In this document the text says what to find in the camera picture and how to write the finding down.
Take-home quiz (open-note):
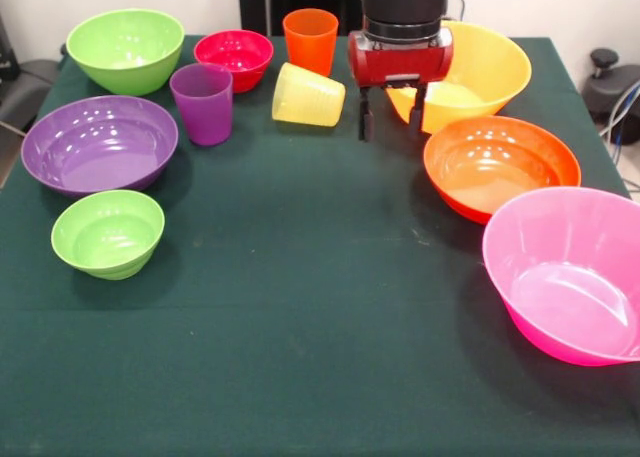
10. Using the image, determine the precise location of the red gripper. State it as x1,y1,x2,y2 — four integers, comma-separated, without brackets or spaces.
347,28,455,142

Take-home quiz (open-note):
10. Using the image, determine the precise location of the yellow cup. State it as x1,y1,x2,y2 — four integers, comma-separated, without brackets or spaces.
271,61,347,128

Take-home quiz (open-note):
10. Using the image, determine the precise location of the yellow bowl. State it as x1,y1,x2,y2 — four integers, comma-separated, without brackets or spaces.
384,20,533,135

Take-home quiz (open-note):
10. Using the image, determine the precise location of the pink bowl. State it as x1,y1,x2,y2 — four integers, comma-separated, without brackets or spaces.
481,186,640,367

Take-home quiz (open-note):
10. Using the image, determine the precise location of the orange cup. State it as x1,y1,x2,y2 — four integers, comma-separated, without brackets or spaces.
282,8,340,78

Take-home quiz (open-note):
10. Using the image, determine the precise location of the orange bowl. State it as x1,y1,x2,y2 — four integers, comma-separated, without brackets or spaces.
423,115,583,226

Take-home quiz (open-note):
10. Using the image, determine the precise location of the red bowl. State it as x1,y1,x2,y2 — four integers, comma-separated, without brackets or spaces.
193,29,275,94

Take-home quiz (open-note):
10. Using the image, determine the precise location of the dark green tablecloth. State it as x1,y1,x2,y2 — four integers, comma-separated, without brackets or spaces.
0,35,640,457

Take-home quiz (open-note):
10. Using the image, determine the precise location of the purple cup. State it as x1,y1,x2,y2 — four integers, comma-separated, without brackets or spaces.
169,62,235,147

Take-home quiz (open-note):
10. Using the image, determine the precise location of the black round equipment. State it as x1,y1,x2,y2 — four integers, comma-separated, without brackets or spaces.
582,48,640,124

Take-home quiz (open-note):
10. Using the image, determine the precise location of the large green bowl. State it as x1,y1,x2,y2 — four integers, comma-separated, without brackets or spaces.
65,8,186,97

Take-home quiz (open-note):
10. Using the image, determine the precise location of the purple bowl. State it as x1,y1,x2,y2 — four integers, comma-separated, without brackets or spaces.
20,94,180,199

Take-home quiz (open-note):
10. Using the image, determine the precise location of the small green bowl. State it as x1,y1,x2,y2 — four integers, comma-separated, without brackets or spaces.
50,189,166,281

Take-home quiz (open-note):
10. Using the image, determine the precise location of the dark grey chair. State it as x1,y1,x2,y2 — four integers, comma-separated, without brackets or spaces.
0,11,66,133

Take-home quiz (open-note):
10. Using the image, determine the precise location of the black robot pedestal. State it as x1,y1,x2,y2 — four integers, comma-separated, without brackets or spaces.
237,0,365,38

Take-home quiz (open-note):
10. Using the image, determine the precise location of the grey blue cable bundle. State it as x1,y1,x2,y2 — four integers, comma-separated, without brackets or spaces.
599,79,640,148

